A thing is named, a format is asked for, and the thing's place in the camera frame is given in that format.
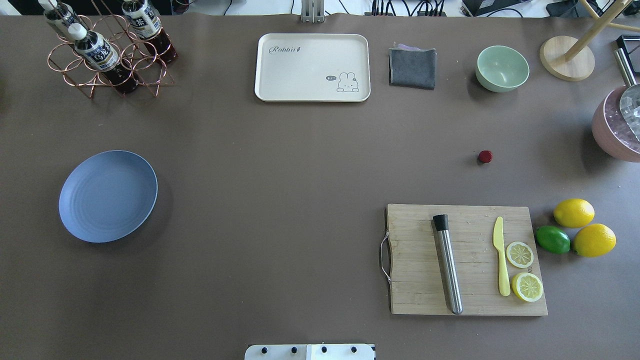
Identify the red strawberry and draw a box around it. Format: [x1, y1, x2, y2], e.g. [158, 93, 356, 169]
[477, 150, 494, 164]

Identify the blue round plate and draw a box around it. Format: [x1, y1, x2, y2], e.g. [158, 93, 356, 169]
[58, 150, 159, 244]

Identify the cream rabbit tray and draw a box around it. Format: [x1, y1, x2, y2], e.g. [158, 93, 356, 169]
[254, 33, 371, 102]

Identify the steel muddler black tip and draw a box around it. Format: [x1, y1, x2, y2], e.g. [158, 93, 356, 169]
[432, 214, 464, 315]

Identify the grey folded cloth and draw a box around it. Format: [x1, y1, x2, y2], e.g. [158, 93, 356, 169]
[388, 43, 438, 91]

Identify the wooden cutting board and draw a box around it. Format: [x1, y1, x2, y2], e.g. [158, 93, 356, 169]
[386, 203, 548, 317]

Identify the yellow plastic knife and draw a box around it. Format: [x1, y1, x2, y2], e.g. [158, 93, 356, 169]
[493, 216, 511, 297]

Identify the green bowl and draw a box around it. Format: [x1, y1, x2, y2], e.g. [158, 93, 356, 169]
[475, 45, 530, 93]

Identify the lemon slice upper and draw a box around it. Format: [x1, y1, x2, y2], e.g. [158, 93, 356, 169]
[505, 241, 535, 269]

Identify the lemon slice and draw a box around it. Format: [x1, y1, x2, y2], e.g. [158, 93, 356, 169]
[510, 272, 544, 302]
[505, 241, 535, 269]

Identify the lemon slice lower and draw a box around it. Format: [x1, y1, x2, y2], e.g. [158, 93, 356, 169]
[510, 272, 544, 302]

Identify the tea bottle right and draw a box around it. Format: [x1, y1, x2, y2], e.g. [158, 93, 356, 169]
[121, 0, 178, 64]

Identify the tea bottle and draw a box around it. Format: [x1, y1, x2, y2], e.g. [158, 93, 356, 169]
[121, 0, 178, 64]
[68, 23, 138, 94]
[38, 0, 87, 41]

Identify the green lime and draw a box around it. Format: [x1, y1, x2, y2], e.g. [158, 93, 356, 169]
[535, 225, 571, 255]

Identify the yellow lemon upper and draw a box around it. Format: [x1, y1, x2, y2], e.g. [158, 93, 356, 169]
[553, 198, 595, 228]

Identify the yellow lemon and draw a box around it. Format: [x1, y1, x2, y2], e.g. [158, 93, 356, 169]
[573, 223, 617, 258]
[553, 198, 595, 228]

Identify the tea bottle middle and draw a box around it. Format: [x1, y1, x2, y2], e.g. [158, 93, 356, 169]
[68, 23, 138, 94]

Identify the wooden cup stand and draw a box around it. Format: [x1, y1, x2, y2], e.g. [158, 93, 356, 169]
[539, 0, 640, 82]

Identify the yellow lemon lower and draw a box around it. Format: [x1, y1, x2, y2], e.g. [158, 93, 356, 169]
[573, 223, 617, 258]

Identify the pink bowl of ice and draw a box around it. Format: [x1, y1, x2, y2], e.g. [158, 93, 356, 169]
[591, 85, 640, 163]

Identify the tea bottle left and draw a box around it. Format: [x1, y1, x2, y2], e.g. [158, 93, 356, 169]
[38, 0, 87, 41]

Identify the steel ice scoop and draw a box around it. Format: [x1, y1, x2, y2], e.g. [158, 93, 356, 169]
[614, 48, 640, 141]

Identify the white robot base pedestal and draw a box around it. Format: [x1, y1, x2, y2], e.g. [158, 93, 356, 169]
[244, 343, 377, 360]

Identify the copper wire bottle rack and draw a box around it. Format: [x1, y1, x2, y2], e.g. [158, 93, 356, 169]
[39, 0, 178, 99]

